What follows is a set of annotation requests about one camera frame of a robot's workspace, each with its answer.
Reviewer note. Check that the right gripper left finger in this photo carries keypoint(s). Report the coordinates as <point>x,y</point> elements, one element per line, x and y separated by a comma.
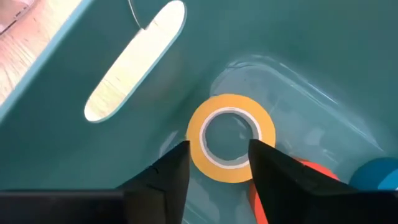
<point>164,183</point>

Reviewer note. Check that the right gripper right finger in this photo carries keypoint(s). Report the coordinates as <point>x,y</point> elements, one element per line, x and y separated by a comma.
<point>289,193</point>

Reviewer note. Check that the orange tape roll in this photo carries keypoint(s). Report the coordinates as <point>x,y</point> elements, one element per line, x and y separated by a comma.
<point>255,202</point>

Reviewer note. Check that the yellow tape roll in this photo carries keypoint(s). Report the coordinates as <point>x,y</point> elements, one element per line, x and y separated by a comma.
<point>196,124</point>

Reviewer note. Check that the blue tape roll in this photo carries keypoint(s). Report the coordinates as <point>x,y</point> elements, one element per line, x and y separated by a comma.
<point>373,174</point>

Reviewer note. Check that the teal plastic bin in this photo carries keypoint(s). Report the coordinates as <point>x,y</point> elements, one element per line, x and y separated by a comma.
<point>77,149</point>

